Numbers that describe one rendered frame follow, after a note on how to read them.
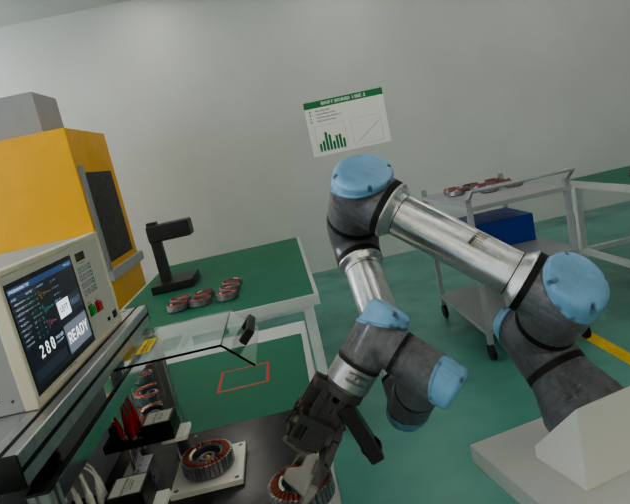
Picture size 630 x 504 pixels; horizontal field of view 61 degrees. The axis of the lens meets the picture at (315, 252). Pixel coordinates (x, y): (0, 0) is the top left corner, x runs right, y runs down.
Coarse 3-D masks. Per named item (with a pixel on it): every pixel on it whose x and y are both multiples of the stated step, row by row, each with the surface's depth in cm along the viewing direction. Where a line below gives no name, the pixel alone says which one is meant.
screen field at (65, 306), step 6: (72, 294) 97; (78, 294) 100; (60, 300) 92; (66, 300) 94; (72, 300) 97; (78, 300) 99; (60, 306) 91; (66, 306) 94; (72, 306) 96; (78, 306) 99; (60, 312) 91; (66, 312) 93
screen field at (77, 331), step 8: (72, 320) 95; (80, 320) 98; (64, 328) 91; (72, 328) 94; (80, 328) 97; (88, 328) 101; (72, 336) 93; (80, 336) 97; (88, 336) 100; (72, 344) 93; (80, 344) 96; (72, 352) 92
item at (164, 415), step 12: (144, 420) 113; (156, 420) 111; (168, 420) 110; (144, 432) 110; (156, 432) 110; (168, 432) 110; (180, 432) 113; (108, 444) 111; (120, 444) 110; (132, 444) 110; (144, 444) 110; (132, 456) 112; (132, 468) 112
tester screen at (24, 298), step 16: (48, 272) 90; (64, 272) 96; (16, 288) 79; (32, 288) 83; (48, 288) 89; (64, 288) 95; (16, 304) 78; (32, 304) 82; (48, 304) 87; (16, 320) 77; (32, 320) 81; (48, 320) 86; (64, 320) 92; (32, 336) 80; (48, 336) 85; (64, 336) 90; (32, 352) 79; (32, 368) 78
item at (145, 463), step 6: (144, 456) 118; (150, 456) 117; (144, 462) 115; (150, 462) 115; (138, 468) 113; (144, 468) 113; (150, 468) 114; (156, 468) 118; (126, 474) 112; (132, 474) 112; (156, 474) 117; (156, 480) 116
